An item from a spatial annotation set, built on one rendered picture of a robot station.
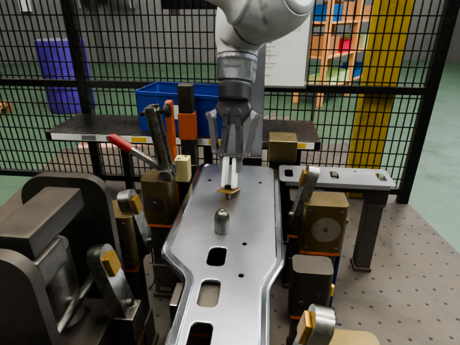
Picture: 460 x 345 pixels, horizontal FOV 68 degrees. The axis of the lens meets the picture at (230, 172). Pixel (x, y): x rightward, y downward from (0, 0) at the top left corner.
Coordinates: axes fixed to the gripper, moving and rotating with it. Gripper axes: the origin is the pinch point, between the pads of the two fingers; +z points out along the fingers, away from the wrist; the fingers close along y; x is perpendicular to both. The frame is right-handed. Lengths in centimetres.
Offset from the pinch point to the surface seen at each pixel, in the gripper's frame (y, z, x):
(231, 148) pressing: -6.1, -4.5, 23.3
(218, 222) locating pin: 2.1, 8.3, -14.5
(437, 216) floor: 108, 42, 205
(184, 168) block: -12.1, 0.3, 1.9
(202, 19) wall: -327, -321, 844
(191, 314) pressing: 3.9, 17.5, -31.8
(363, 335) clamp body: 26.8, 14.3, -34.1
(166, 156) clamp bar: -12.6, -3.1, -7.5
